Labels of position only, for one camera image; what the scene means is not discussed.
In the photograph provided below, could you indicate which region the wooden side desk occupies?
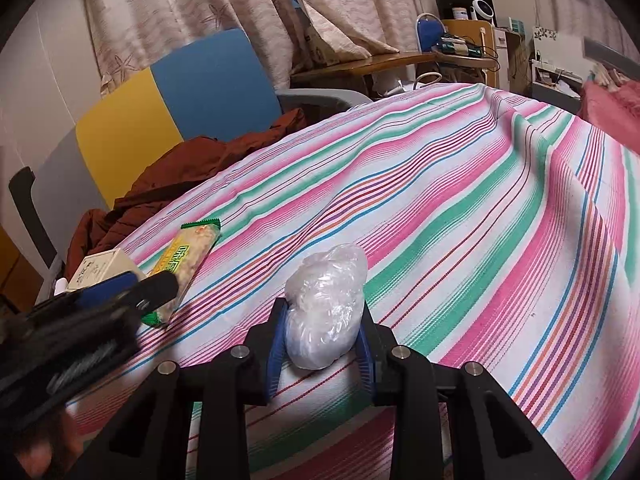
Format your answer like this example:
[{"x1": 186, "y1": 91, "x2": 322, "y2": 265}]
[{"x1": 291, "y1": 51, "x2": 498, "y2": 86}]

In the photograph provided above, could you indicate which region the white plastic bag ball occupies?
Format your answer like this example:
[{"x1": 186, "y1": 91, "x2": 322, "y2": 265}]
[{"x1": 284, "y1": 244, "x2": 368, "y2": 370}]

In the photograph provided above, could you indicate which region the white rectangular sponge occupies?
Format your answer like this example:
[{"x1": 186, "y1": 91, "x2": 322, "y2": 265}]
[{"x1": 53, "y1": 278, "x2": 68, "y2": 296}]

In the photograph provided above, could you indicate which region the cracker biscuit packet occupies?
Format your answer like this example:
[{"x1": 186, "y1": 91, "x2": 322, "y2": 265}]
[{"x1": 142, "y1": 218, "x2": 221, "y2": 328}]

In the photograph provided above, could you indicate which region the grey yellow blue chair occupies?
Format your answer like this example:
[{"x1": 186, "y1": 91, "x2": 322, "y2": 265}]
[{"x1": 32, "y1": 29, "x2": 368, "y2": 266}]

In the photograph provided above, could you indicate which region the blue round object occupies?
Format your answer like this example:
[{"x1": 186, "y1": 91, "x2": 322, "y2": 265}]
[{"x1": 416, "y1": 13, "x2": 446, "y2": 53}]

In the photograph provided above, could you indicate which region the person's left hand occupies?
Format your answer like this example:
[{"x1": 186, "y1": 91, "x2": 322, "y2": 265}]
[{"x1": 14, "y1": 411, "x2": 84, "y2": 479}]

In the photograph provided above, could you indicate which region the black rolled mat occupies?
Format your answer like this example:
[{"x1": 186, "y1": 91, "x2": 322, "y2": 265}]
[{"x1": 9, "y1": 166, "x2": 56, "y2": 268}]

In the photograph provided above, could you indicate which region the patterned beige curtain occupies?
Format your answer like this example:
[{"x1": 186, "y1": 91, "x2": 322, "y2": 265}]
[{"x1": 85, "y1": 0, "x2": 419, "y2": 94}]

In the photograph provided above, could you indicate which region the striped pink green tablecloth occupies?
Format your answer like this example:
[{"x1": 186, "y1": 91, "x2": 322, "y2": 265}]
[{"x1": 70, "y1": 84, "x2": 639, "y2": 479}]

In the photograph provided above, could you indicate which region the wooden wardrobe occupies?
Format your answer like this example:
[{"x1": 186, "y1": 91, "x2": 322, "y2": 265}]
[{"x1": 0, "y1": 229, "x2": 43, "y2": 314}]

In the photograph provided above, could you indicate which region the dark red jacket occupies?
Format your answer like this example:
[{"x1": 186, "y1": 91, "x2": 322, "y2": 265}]
[{"x1": 64, "y1": 107, "x2": 308, "y2": 280}]

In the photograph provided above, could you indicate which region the cream cardboard box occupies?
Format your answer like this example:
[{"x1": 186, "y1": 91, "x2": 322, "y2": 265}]
[{"x1": 66, "y1": 248, "x2": 145, "y2": 292}]

